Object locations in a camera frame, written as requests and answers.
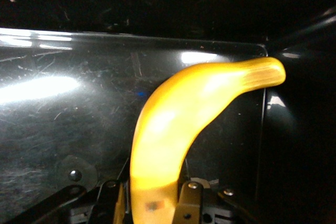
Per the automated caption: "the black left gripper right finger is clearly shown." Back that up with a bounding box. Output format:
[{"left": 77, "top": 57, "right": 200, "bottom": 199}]
[{"left": 172, "top": 181, "right": 257, "bottom": 224}]

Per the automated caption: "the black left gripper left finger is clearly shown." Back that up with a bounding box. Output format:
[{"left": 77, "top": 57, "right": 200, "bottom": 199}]
[{"left": 0, "top": 180, "right": 131, "bottom": 224}]

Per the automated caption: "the yellow banana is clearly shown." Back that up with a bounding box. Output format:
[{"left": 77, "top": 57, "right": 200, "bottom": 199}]
[{"left": 129, "top": 56, "right": 286, "bottom": 224}]

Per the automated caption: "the black plastic box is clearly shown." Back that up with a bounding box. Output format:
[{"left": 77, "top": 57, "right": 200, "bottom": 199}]
[{"left": 0, "top": 0, "right": 336, "bottom": 224}]

